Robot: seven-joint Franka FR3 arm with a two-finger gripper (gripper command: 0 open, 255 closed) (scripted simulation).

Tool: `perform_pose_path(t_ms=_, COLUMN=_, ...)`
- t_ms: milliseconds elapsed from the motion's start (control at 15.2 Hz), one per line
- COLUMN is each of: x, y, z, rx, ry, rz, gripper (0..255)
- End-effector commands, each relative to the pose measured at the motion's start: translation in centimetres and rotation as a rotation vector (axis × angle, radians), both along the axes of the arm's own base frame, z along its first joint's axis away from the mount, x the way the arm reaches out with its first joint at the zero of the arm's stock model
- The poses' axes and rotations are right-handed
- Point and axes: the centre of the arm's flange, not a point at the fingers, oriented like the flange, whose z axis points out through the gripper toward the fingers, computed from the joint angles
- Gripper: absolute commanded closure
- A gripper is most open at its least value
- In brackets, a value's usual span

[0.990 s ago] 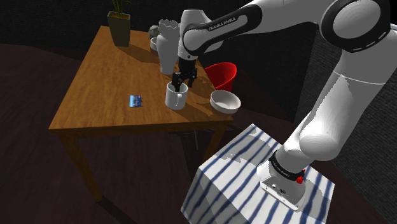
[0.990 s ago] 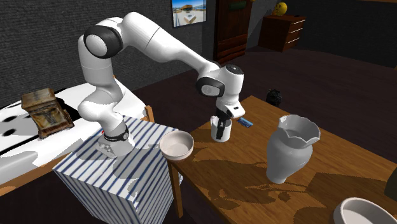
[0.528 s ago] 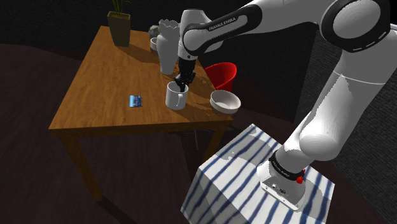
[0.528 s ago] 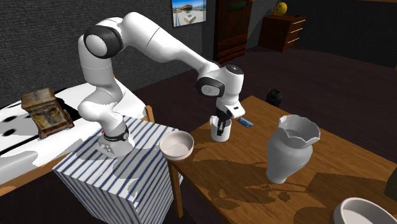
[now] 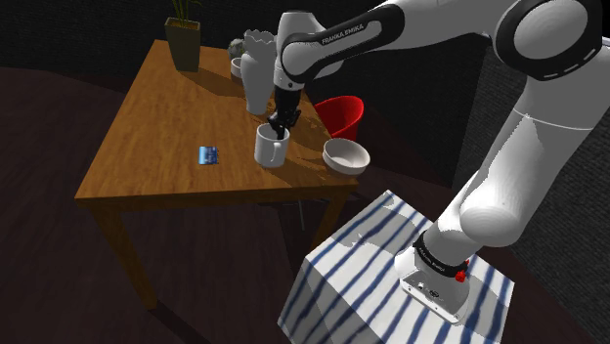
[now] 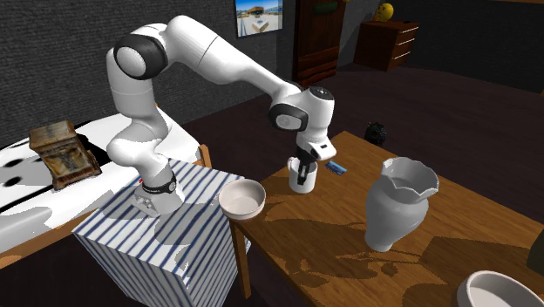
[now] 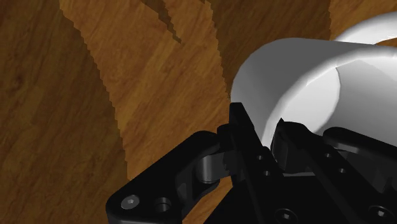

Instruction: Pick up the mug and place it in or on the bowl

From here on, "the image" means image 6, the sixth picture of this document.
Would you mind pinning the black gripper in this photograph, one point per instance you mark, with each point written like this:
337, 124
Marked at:
304, 154

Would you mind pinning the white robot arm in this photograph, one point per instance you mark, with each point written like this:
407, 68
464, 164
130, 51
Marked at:
199, 51

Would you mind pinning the white mug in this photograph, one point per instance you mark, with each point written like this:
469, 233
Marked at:
311, 180

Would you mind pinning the small blue card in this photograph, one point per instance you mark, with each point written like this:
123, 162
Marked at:
336, 168

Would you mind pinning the wooden table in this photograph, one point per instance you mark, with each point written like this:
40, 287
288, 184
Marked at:
323, 221

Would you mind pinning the brown bowl with white inside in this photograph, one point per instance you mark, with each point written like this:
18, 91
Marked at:
242, 200

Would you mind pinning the black lumpy object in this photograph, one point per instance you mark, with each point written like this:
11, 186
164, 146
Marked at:
375, 133

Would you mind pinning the white vase with jagged rim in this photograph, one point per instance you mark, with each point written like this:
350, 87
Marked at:
393, 212

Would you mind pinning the brown chest of drawers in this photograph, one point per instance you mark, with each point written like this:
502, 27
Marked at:
378, 44

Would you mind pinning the blue striped robot stand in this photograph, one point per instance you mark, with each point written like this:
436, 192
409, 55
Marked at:
140, 251

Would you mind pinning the large white bowl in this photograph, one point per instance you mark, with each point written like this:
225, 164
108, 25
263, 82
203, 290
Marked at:
497, 293

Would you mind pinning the worn brown box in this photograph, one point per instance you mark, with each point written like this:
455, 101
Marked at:
63, 155

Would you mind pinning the bed with white cover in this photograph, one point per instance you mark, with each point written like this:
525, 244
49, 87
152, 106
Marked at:
63, 204

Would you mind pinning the dark green object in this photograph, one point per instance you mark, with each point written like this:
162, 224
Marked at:
537, 255

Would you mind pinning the framed wall picture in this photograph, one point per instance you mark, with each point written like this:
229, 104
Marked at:
259, 17

